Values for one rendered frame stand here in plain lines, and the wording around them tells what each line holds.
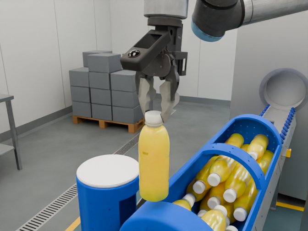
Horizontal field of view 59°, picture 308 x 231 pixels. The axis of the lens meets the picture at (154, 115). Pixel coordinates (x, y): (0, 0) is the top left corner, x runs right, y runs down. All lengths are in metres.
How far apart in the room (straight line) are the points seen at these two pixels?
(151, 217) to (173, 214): 0.05
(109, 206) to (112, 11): 5.73
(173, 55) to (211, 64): 5.22
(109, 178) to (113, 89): 3.24
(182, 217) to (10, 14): 4.20
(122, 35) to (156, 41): 5.94
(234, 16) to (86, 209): 0.92
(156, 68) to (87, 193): 0.73
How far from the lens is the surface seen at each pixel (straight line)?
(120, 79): 4.21
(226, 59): 5.73
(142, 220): 0.67
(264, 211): 1.33
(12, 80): 4.54
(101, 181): 1.15
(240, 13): 0.70
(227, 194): 0.94
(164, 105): 0.57
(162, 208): 0.67
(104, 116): 4.54
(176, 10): 0.56
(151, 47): 0.52
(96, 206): 1.19
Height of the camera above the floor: 1.64
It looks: 18 degrees down
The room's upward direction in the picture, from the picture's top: straight up
